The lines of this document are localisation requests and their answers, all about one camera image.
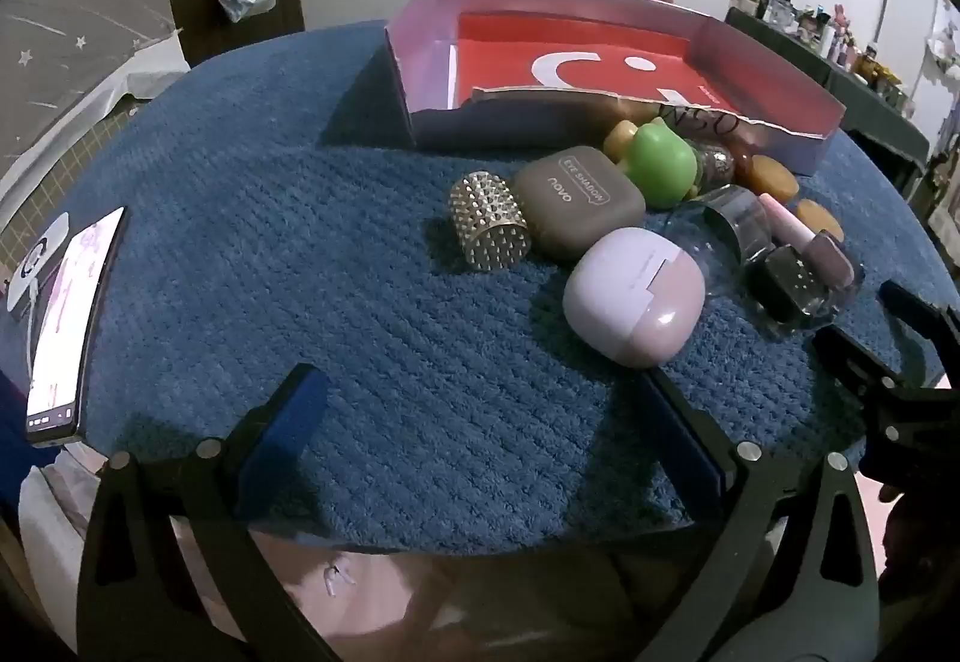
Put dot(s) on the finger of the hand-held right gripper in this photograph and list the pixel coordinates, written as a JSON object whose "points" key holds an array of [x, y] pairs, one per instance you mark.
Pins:
{"points": [[855, 362], [919, 309]]}

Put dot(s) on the pink nail polish bottle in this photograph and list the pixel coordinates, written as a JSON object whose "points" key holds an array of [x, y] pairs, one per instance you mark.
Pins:
{"points": [[829, 253]]}

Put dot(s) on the clear plastic container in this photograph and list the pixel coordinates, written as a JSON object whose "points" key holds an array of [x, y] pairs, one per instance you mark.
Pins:
{"points": [[720, 227]]}

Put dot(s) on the silver beaded cylinder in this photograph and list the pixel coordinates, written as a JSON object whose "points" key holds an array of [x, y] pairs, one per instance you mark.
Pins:
{"points": [[487, 223]]}

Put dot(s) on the red paper sheet white print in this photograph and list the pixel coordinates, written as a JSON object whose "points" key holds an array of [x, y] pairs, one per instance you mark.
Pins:
{"points": [[525, 47]]}

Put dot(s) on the black nail polish bottle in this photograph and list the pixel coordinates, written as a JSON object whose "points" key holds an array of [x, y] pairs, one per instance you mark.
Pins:
{"points": [[787, 291]]}

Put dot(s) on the person's right hand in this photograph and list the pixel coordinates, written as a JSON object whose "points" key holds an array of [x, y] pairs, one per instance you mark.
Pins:
{"points": [[922, 542]]}

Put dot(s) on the dark green covered table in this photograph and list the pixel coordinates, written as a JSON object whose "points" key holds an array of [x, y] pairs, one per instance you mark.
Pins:
{"points": [[862, 99]]}

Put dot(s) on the smartphone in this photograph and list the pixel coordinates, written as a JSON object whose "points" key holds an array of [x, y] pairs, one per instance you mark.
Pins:
{"points": [[71, 324]]}

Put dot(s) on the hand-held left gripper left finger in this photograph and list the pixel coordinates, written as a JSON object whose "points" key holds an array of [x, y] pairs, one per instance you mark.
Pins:
{"points": [[304, 407]]}

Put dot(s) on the shelf of bottles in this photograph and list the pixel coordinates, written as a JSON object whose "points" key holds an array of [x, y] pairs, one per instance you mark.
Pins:
{"points": [[832, 39]]}

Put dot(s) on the person's pink clothing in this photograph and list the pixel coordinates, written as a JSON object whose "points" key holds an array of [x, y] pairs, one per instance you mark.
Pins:
{"points": [[450, 594]]}

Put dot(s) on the pink cardboard box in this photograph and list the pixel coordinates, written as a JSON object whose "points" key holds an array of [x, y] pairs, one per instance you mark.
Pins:
{"points": [[427, 77]]}

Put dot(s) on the glitter bottle brown ball cap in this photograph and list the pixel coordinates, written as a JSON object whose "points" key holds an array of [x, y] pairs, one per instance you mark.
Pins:
{"points": [[716, 163]]}

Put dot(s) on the white sticker black mark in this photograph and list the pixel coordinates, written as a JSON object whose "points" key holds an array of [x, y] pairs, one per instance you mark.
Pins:
{"points": [[30, 264]]}

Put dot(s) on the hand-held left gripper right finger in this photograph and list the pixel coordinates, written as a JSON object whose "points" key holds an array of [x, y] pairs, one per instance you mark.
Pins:
{"points": [[686, 444]]}

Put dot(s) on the orange round jar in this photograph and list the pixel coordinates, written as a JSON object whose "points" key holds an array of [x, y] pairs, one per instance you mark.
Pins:
{"points": [[776, 178], [821, 219]]}

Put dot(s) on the green frog toy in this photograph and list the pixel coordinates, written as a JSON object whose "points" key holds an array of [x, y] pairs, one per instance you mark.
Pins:
{"points": [[660, 163]]}

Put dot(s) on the brown eyeshadow case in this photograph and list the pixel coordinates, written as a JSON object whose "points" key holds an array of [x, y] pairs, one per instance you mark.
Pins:
{"points": [[577, 197]]}

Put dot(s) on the green grid cutting mat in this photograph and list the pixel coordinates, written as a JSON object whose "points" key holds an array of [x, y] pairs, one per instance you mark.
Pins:
{"points": [[67, 167]]}

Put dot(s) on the lilac pink earbud case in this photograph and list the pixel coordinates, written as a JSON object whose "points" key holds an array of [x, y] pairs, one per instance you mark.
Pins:
{"points": [[630, 294]]}

